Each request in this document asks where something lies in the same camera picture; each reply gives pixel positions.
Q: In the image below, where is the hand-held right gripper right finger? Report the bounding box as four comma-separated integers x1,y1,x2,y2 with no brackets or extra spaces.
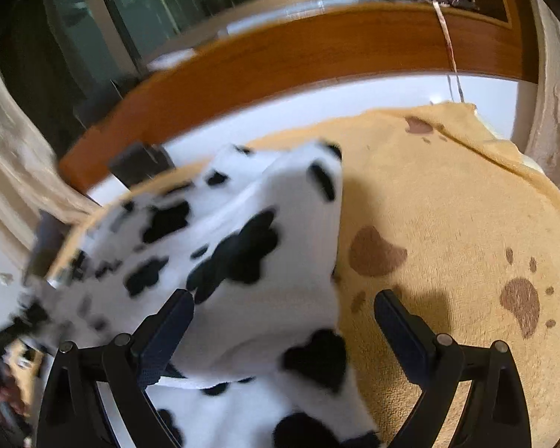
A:
373,289,533,448

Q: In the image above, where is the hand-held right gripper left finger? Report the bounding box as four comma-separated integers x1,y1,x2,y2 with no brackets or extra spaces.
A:
36,289,195,448

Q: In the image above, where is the white black-spotted fleece garment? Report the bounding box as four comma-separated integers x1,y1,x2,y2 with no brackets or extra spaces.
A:
0,140,383,448

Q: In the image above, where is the beige paw-print blanket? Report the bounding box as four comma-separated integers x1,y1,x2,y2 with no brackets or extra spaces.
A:
9,102,560,448

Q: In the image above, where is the small black box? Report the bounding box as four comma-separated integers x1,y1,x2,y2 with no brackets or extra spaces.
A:
107,144,175,187

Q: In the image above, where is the cream curtain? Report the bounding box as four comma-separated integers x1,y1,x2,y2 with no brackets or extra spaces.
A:
0,51,101,267
511,0,560,192

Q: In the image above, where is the dark grey box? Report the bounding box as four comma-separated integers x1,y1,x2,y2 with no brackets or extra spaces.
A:
75,79,141,127

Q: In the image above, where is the pink ribbon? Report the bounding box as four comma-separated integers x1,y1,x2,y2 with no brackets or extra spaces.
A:
432,0,479,103

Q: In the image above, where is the dark glass window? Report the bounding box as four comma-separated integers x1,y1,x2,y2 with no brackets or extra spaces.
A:
0,0,514,117

